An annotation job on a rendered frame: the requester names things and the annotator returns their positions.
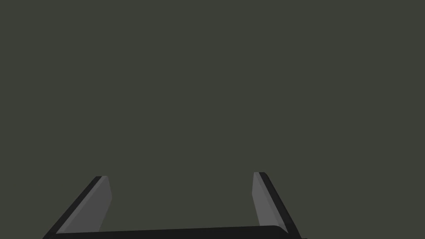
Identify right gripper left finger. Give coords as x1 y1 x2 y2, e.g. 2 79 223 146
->
42 176 113 239

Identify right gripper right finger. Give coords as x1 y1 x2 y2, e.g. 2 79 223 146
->
252 171 302 239

